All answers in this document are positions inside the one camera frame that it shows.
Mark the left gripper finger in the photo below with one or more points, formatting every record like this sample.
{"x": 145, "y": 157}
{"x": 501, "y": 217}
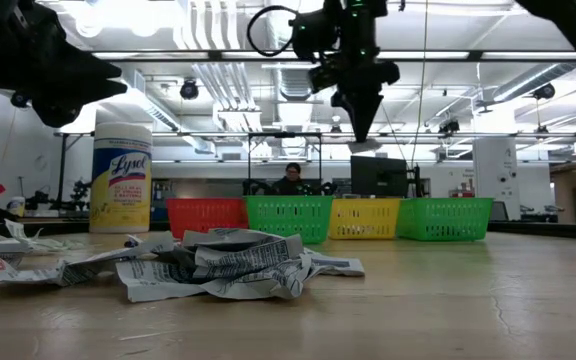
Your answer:
{"x": 78, "y": 97}
{"x": 93, "y": 65}

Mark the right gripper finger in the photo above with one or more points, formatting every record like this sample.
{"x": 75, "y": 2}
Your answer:
{"x": 362, "y": 115}

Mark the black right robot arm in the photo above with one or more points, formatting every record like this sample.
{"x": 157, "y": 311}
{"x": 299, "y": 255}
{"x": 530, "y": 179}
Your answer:
{"x": 358, "y": 30}

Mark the black background robot arm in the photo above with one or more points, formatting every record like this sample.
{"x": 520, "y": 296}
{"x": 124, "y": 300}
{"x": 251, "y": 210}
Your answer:
{"x": 80, "y": 192}

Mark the black ceiling spotlight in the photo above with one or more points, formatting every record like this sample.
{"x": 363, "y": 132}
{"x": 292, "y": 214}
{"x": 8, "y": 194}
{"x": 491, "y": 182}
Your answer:
{"x": 449, "y": 126}
{"x": 189, "y": 90}
{"x": 18, "y": 101}
{"x": 544, "y": 91}

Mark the black computer monitor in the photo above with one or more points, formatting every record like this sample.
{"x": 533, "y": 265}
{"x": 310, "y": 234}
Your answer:
{"x": 378, "y": 177}

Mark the person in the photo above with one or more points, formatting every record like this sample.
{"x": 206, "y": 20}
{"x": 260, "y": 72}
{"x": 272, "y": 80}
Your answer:
{"x": 293, "y": 187}

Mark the black overhead beam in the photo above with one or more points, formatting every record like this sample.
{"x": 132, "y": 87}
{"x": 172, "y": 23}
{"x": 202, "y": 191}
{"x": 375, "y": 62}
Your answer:
{"x": 193, "y": 56}

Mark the yellow Lysol wipes canister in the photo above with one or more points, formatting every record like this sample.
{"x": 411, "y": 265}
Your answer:
{"x": 120, "y": 190}

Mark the yellow plastic basket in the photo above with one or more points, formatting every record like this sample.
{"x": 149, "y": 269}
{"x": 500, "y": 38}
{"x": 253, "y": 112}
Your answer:
{"x": 363, "y": 217}

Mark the green plastic basket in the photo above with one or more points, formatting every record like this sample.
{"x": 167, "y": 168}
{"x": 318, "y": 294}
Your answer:
{"x": 288, "y": 217}
{"x": 443, "y": 220}

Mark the white square pillar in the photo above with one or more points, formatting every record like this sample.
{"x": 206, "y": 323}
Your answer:
{"x": 495, "y": 175}

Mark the red plastic basket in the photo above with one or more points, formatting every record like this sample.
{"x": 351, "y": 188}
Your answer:
{"x": 203, "y": 217}

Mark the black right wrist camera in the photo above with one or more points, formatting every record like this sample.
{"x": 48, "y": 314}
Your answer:
{"x": 324, "y": 79}

